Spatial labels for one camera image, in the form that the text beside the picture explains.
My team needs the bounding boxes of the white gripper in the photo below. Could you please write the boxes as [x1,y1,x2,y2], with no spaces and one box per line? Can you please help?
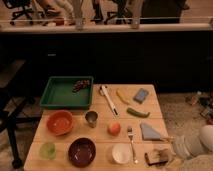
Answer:
[160,136,191,168]

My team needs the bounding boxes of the brown whiteboard eraser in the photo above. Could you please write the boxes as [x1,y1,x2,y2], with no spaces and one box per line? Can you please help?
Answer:
[144,149,172,166]

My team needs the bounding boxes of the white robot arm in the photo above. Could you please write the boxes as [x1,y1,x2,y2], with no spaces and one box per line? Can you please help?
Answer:
[163,125,213,171]

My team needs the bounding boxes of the green plastic tray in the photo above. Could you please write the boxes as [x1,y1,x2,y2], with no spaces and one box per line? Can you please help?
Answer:
[40,76,93,110]

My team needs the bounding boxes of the blue folded cloth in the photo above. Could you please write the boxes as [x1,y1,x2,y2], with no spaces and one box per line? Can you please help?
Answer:
[140,123,164,141]

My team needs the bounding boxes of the silver fork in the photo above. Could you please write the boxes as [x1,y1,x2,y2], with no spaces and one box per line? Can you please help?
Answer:
[127,126,138,164]

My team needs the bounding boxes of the white small bowl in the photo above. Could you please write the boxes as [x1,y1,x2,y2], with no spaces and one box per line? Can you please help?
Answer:
[112,143,131,164]

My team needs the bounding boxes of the green chili pepper toy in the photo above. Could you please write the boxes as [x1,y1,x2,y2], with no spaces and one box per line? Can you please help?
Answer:
[126,108,150,118]

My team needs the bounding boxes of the orange fruit toy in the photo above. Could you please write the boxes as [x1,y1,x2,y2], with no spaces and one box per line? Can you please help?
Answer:
[107,122,121,136]

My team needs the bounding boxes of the blue sponge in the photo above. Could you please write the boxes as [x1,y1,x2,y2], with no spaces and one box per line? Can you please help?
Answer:
[133,88,149,104]

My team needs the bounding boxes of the yellow banana toy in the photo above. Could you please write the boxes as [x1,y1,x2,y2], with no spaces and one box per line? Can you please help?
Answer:
[116,89,130,105]

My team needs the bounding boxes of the metal cup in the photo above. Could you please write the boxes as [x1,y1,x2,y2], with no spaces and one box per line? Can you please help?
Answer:
[85,111,98,128]

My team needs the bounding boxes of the dark purple bowl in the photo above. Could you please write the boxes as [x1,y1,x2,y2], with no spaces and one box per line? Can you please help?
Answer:
[68,138,96,168]

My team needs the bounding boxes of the dark grape bunch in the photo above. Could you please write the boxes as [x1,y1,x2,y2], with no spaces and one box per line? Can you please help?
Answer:
[73,80,90,92]

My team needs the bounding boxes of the orange bowl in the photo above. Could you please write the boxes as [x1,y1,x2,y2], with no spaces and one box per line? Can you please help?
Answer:
[46,110,73,136]

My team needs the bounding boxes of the green small cup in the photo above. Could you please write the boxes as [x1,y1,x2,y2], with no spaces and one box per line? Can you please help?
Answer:
[39,142,56,160]

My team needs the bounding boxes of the dark chair left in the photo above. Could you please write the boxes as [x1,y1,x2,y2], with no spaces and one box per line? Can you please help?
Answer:
[0,59,43,169]

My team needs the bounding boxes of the black office chair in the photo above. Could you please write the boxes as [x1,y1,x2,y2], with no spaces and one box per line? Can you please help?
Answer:
[2,0,33,25]

